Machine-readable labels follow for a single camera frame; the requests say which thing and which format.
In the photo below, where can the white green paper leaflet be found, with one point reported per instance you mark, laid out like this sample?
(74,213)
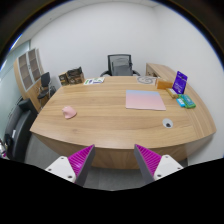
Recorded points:
(91,81)

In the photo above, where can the purple sign stand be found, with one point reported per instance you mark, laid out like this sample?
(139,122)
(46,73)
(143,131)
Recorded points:
(180,83)

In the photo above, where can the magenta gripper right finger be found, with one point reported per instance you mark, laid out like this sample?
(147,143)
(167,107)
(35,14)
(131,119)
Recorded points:
(154,166)

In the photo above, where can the table cable grommet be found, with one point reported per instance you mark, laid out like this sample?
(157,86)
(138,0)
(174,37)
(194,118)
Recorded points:
(167,123)

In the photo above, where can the blue packet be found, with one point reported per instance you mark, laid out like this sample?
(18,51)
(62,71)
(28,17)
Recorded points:
(180,102)

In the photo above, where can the dark cardboard box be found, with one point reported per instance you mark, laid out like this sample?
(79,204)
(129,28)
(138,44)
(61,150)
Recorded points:
(75,76)

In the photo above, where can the wooden tissue box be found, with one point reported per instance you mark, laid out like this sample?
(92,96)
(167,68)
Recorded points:
(162,84)

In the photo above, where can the green packet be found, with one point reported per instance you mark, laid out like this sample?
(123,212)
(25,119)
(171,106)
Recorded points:
(188,101)

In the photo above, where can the small black office chair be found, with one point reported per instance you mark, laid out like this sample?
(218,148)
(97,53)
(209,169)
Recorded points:
(46,89)

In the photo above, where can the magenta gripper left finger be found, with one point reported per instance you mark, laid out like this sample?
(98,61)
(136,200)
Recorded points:
(74,168)

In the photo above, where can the wooden conference table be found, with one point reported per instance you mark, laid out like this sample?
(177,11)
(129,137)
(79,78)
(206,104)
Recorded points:
(103,120)

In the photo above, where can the black leather armchair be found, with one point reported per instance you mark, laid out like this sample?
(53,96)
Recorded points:
(17,133)

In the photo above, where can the small dark box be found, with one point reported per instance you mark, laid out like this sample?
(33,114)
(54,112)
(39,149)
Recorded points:
(63,79)

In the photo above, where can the yellow packet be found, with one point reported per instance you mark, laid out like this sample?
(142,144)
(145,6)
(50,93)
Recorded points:
(172,93)

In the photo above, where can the wooden side cabinet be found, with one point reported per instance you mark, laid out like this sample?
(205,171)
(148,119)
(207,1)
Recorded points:
(160,71)

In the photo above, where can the pink computer mouse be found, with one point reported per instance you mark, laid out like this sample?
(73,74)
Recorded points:
(69,112)

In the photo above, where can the grey mesh office chair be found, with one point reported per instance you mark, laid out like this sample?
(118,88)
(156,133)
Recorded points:
(119,65)

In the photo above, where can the pink gradient mouse pad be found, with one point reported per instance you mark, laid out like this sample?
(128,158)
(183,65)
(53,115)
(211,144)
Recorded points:
(144,100)

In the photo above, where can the wooden bookshelf cabinet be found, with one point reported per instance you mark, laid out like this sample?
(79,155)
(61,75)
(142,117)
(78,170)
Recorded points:
(28,70)

